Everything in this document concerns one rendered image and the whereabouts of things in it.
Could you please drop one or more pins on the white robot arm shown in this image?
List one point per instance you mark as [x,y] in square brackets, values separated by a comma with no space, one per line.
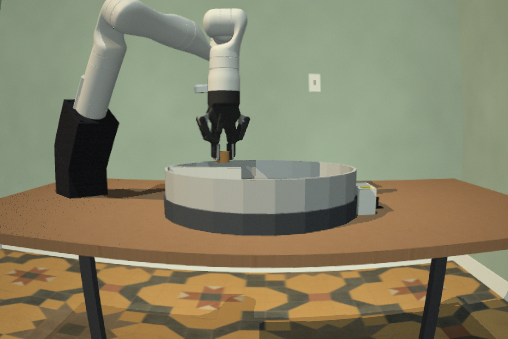
[132,17]

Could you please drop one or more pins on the bronze bushing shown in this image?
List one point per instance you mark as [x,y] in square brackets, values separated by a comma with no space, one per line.
[224,157]

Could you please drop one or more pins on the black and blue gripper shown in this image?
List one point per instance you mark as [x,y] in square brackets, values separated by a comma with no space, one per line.
[223,110]

